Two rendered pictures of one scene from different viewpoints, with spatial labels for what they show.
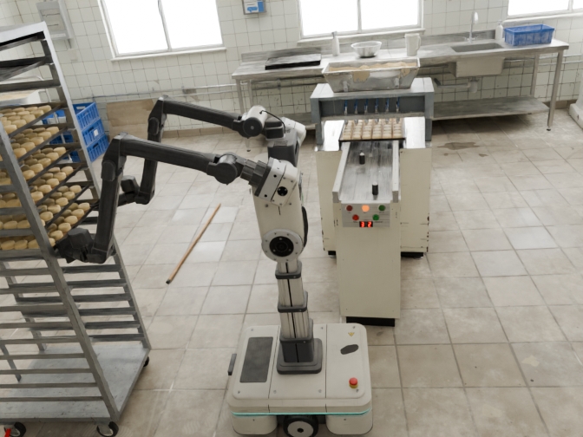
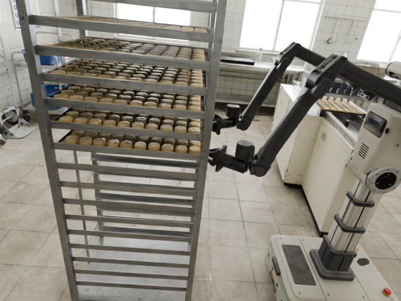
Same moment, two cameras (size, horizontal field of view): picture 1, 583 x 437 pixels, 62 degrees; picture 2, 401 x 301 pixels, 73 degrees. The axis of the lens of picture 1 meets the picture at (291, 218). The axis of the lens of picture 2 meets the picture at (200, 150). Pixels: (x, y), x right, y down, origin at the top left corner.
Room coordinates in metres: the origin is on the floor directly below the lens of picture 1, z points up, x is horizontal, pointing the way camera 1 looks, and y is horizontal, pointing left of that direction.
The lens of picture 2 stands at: (0.67, 1.12, 1.57)
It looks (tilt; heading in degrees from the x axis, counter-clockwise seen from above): 27 degrees down; 350
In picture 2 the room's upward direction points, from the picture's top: 6 degrees clockwise
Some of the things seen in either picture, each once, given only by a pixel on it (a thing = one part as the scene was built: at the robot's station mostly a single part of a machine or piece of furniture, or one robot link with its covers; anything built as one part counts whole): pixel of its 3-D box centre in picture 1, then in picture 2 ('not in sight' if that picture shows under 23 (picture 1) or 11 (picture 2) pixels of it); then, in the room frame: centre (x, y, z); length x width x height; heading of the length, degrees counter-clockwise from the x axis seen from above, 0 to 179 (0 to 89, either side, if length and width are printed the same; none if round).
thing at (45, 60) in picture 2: not in sight; (42, 56); (4.66, 2.65, 0.87); 0.40 x 0.30 x 0.16; 85
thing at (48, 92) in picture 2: not in sight; (52, 95); (4.86, 2.66, 0.28); 0.56 x 0.38 x 0.20; 0
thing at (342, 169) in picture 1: (351, 130); (318, 104); (3.11, -0.47, 0.87); 2.01 x 0.03 x 0.07; 166
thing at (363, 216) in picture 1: (365, 213); not in sight; (2.12, -0.37, 0.77); 0.24 x 0.04 x 0.14; 76
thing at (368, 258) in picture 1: (370, 231); (341, 174); (2.48, -0.46, 0.45); 0.70 x 0.34 x 0.90; 166
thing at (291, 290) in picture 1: (292, 304); (348, 226); (1.71, 0.04, 0.58); 0.11 x 0.11 x 0.40; 82
